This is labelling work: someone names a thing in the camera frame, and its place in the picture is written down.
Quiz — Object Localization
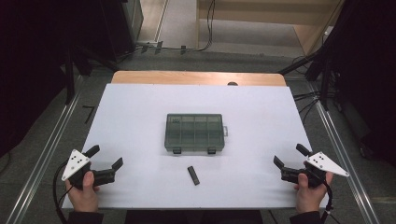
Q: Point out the black metal stand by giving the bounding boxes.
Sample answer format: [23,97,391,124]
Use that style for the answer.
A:
[278,50,332,111]
[64,46,120,105]

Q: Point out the aluminium floor rail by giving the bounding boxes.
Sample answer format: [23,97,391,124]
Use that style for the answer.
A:
[6,76,83,224]
[306,82,381,224]

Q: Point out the wooden table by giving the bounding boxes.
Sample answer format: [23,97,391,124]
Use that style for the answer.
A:
[110,70,288,88]

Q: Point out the grey translucent compartment box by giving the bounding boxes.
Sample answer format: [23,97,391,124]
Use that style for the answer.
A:
[164,113,229,156]

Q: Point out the left hand-held gripper cable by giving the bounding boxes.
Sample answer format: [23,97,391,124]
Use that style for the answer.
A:
[51,160,74,224]

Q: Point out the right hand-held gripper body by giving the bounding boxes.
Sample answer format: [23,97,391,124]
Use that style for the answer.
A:
[280,151,350,189]

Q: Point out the black curtain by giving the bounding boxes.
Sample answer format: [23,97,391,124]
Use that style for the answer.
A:
[323,0,396,169]
[0,0,104,157]

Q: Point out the right hand-held gripper cable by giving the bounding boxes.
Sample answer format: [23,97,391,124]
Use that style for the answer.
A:
[320,178,334,224]

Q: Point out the black USB stick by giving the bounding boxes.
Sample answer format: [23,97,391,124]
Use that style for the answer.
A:
[187,165,201,187]

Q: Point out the light wooden shelf unit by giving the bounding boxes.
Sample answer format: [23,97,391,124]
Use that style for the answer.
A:
[195,0,345,57]

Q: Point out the bundle of black cables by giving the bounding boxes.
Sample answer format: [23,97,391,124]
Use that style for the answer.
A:
[292,90,323,124]

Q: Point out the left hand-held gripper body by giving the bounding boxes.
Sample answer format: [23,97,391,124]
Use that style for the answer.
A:
[61,148,117,190]

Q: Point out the person's dark clothing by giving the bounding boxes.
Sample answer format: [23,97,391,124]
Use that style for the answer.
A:
[124,209,264,224]

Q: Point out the person's left hand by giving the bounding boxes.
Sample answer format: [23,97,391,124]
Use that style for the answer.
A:
[64,170,101,214]

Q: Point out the person's right hand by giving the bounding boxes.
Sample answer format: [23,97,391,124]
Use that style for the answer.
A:
[293,173,334,215]

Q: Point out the white board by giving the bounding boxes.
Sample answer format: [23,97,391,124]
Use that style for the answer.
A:
[61,83,332,210]

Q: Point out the dark cabinet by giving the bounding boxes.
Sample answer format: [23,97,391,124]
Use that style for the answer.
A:
[99,0,145,62]

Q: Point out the hand-held gripper cable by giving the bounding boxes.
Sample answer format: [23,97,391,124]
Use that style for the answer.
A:
[320,178,334,224]
[51,160,74,224]

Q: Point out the black floor cable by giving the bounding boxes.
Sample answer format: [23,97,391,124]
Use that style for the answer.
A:
[136,0,217,54]

